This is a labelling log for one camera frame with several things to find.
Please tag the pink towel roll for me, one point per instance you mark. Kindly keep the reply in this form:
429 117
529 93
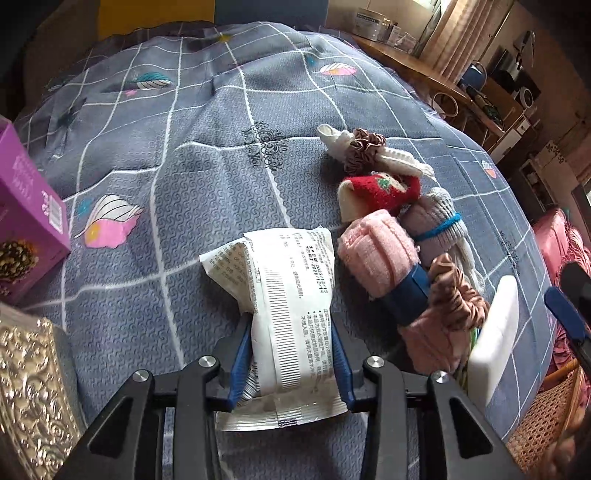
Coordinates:
374 249

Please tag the beige curtain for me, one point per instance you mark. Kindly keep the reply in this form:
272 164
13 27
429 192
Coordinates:
461 32

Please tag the white soap bar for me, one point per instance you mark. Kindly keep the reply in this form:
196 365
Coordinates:
494 337

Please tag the red fluffy sock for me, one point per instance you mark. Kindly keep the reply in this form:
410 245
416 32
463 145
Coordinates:
369 194

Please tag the cream sock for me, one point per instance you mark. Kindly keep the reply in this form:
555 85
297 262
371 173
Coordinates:
334 141

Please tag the mauve scrunchie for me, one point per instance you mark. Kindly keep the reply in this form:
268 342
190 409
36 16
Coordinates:
362 147

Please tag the pink sofa cover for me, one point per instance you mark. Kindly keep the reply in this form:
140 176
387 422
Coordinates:
558 240

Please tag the dusty pink cloth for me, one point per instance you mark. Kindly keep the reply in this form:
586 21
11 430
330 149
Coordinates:
429 346

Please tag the silver embossed box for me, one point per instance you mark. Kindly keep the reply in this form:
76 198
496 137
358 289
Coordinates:
27 392

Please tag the grey checked leaf-print blanket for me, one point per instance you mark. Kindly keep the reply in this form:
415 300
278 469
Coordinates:
184 184

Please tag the white plastic wipes packet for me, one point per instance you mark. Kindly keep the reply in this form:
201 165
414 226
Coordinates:
286 300

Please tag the wicker chair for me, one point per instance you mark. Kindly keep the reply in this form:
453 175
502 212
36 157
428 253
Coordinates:
540 424

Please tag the grey yellow blue headboard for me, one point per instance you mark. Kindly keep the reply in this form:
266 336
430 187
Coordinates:
152 14

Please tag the wooden desk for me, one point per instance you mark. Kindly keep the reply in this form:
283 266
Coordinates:
415 69

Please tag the grey rolled sock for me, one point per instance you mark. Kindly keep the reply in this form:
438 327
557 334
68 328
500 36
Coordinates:
429 214

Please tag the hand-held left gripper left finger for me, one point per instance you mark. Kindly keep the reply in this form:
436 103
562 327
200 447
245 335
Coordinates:
240 362

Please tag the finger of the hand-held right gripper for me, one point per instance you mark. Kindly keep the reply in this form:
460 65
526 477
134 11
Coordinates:
565 309
577 277

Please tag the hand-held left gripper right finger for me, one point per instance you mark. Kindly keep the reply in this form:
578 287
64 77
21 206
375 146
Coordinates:
342 367

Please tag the brown scrunchie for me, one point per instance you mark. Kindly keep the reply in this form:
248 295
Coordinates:
455 295

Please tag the purple cardboard box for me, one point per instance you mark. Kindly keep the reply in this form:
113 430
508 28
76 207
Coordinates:
27 198

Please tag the black audio device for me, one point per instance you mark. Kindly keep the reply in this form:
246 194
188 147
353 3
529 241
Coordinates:
512 74

